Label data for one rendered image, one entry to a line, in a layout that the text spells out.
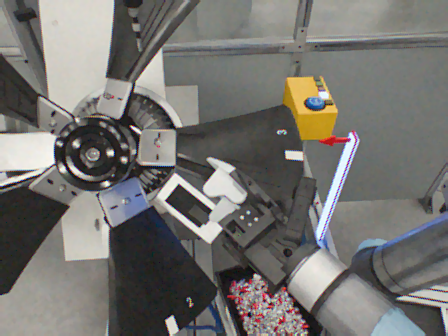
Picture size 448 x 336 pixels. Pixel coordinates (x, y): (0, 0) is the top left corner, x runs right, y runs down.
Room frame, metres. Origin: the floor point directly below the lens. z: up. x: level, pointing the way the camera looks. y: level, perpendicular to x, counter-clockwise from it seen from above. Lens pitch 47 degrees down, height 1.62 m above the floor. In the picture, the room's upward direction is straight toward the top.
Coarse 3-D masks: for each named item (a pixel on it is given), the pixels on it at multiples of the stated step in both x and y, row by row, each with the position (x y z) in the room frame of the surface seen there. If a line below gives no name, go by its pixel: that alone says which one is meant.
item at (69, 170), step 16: (96, 112) 0.53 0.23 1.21; (64, 128) 0.43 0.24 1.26; (80, 128) 0.43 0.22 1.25; (96, 128) 0.43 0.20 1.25; (112, 128) 0.43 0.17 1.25; (128, 128) 0.48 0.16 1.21; (64, 144) 0.41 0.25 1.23; (80, 144) 0.41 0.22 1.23; (96, 144) 0.42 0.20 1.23; (112, 144) 0.42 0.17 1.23; (128, 144) 0.42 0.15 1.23; (64, 160) 0.40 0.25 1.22; (80, 160) 0.40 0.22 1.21; (112, 160) 0.40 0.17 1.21; (128, 160) 0.40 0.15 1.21; (64, 176) 0.38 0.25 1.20; (80, 176) 0.38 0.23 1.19; (96, 176) 0.39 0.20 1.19; (112, 176) 0.38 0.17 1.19; (128, 176) 0.45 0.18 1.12
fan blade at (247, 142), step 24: (240, 120) 0.53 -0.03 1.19; (264, 120) 0.53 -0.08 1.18; (288, 120) 0.53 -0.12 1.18; (192, 144) 0.47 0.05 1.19; (216, 144) 0.47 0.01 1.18; (240, 144) 0.47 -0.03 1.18; (264, 144) 0.48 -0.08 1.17; (288, 144) 0.48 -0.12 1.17; (192, 168) 0.41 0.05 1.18; (240, 168) 0.42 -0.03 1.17; (264, 168) 0.43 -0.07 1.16; (288, 168) 0.44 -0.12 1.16; (288, 192) 0.39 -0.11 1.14; (288, 216) 0.36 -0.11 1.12
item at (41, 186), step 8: (56, 168) 0.41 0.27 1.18; (40, 176) 0.40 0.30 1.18; (48, 176) 0.40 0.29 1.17; (56, 176) 0.41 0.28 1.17; (32, 184) 0.39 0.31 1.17; (40, 184) 0.39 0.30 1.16; (48, 184) 0.40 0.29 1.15; (56, 184) 0.41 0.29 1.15; (40, 192) 0.39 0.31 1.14; (48, 192) 0.40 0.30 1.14; (56, 192) 0.40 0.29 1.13; (64, 192) 0.41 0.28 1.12; (80, 192) 0.42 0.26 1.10; (56, 200) 0.40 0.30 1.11; (64, 200) 0.41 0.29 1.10; (72, 200) 0.41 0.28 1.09
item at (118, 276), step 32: (128, 224) 0.36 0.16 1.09; (160, 224) 0.39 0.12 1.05; (128, 256) 0.31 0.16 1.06; (160, 256) 0.34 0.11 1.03; (128, 288) 0.27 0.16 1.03; (160, 288) 0.29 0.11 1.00; (192, 288) 0.31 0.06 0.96; (128, 320) 0.23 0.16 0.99; (160, 320) 0.25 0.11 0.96; (192, 320) 0.26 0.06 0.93
